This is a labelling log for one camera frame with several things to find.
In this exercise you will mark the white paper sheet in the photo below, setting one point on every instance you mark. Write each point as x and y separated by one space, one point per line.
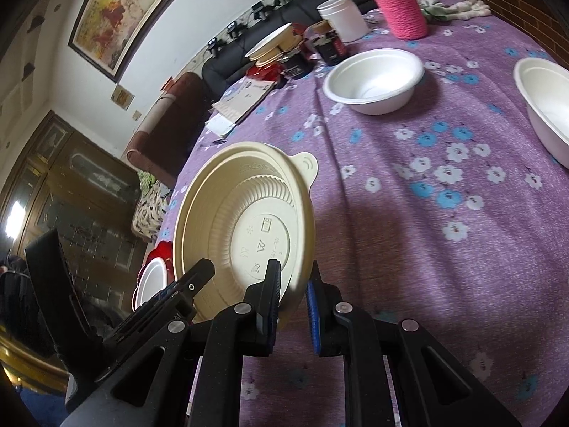
220 125

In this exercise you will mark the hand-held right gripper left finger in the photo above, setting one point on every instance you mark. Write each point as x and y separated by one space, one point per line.
272 313

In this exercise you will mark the wooden glass-door cabinet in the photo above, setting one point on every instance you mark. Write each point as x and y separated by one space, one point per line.
75 195

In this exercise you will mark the printed booklet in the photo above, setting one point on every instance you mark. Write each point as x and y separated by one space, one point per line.
244 98

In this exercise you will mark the white foam bowl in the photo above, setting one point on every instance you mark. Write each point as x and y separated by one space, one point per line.
546 106
266 40
373 80
151 284

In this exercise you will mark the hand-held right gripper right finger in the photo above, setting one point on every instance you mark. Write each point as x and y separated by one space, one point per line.
311 316

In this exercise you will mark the pale green work glove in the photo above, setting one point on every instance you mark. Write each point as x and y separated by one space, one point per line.
433 9

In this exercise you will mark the white plastic jar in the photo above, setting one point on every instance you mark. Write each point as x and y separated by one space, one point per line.
342 18

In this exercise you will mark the red scalloped plate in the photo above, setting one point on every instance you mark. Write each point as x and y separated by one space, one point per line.
262 73

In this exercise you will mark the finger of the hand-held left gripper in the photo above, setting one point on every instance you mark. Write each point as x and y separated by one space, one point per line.
195 278

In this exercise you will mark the dark jar with brown lid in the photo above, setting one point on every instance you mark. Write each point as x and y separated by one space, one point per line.
326 44

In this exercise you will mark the framed painting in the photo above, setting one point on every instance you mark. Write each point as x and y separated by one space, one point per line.
120 13

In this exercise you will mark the red plate with white sticker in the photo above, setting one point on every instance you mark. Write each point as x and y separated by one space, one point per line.
161 249

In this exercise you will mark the beige plastic bowl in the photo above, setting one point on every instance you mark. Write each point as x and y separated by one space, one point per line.
289 42
240 222

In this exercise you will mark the pink knit-sleeved bottle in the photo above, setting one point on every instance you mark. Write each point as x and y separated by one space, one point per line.
400 9

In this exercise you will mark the patterned blanket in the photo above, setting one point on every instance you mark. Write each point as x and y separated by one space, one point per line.
151 207

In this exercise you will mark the brown armchair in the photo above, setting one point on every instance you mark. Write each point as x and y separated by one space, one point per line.
173 124

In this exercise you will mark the framed wall notice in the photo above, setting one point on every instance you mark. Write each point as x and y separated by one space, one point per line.
122 97

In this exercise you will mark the white work glove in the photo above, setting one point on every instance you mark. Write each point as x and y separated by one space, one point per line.
471 9

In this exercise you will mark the black leather sofa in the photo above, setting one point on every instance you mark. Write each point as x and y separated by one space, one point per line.
235 64

